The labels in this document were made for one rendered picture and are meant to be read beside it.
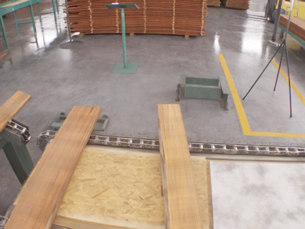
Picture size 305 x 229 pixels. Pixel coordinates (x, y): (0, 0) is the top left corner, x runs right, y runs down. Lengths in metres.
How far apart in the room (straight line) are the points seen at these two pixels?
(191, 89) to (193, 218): 2.41
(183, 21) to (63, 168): 5.22
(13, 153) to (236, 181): 1.48
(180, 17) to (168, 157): 5.05
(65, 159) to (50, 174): 0.12
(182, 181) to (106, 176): 0.37
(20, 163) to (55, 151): 0.60
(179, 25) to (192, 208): 5.41
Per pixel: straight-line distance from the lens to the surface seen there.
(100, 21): 6.37
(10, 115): 1.71
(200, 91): 3.24
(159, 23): 6.13
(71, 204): 1.14
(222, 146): 1.38
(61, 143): 1.38
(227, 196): 1.16
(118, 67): 4.37
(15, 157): 1.87
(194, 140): 1.42
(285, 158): 1.49
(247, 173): 1.28
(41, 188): 1.19
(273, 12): 9.84
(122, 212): 1.07
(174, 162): 1.20
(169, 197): 1.06
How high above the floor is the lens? 1.74
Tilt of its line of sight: 35 degrees down
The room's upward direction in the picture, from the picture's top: straight up
